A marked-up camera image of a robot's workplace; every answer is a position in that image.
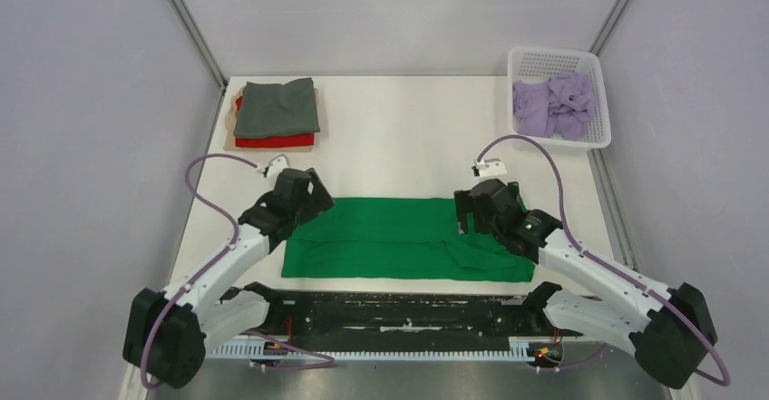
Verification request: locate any green t shirt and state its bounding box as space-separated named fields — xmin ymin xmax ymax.
xmin=281 ymin=198 xmax=535 ymax=283

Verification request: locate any right aluminium frame post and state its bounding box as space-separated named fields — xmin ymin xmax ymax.
xmin=589 ymin=0 xmax=631 ymax=56

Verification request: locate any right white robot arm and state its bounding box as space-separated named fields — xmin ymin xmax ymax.
xmin=453 ymin=179 xmax=717 ymax=389

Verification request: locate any aluminium frame post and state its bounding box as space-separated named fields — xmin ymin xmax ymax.
xmin=168 ymin=0 xmax=229 ymax=93
xmin=589 ymin=0 xmax=631 ymax=56

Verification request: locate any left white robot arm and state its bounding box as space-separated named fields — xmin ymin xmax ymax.
xmin=122 ymin=168 xmax=334 ymax=389

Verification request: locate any folded red t shirt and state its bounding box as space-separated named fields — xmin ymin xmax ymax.
xmin=232 ymin=95 xmax=316 ymax=149

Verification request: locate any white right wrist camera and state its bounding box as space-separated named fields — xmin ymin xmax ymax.
xmin=472 ymin=159 xmax=508 ymax=179

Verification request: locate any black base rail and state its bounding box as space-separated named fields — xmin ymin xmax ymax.
xmin=220 ymin=282 xmax=562 ymax=353

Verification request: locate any left aluminium frame post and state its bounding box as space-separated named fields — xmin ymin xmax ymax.
xmin=168 ymin=0 xmax=229 ymax=93

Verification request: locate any folded grey t shirt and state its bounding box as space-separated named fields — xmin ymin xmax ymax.
xmin=233 ymin=77 xmax=320 ymax=139

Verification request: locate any white plastic basket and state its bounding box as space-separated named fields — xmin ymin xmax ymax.
xmin=507 ymin=46 xmax=612 ymax=151

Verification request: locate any white slotted cable duct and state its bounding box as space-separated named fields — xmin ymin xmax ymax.
xmin=207 ymin=337 xmax=535 ymax=363

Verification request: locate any crumpled purple t shirt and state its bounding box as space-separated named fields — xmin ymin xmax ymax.
xmin=512 ymin=73 xmax=597 ymax=141

